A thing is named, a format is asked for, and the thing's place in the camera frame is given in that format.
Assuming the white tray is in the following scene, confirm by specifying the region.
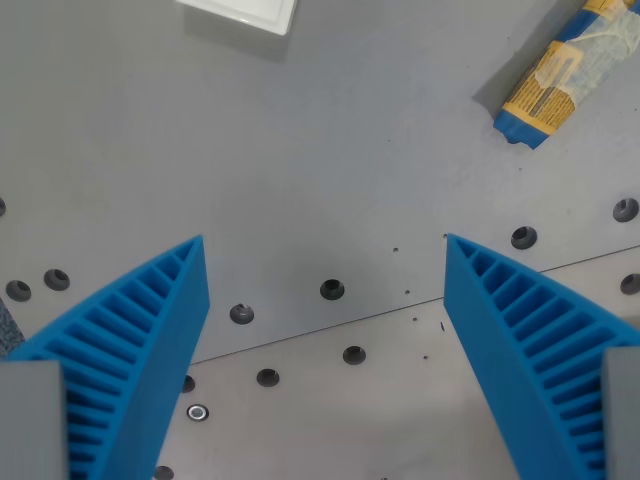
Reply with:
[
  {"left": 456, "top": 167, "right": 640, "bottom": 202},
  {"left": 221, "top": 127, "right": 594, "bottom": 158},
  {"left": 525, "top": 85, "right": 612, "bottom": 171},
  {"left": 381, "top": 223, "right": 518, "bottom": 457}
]
[{"left": 174, "top": 0, "right": 300, "bottom": 37}]

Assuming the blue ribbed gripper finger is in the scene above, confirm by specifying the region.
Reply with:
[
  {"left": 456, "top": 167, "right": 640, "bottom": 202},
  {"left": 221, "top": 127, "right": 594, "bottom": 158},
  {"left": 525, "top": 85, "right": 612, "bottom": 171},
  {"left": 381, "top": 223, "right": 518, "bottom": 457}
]
[
  {"left": 0, "top": 234, "right": 210, "bottom": 480},
  {"left": 443, "top": 232, "right": 640, "bottom": 480}
]

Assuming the blue yellow taped box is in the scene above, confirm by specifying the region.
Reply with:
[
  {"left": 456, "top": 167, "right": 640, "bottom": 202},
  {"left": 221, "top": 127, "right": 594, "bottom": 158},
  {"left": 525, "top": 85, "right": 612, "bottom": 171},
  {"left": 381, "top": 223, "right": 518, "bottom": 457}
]
[{"left": 492, "top": 0, "right": 640, "bottom": 152}]

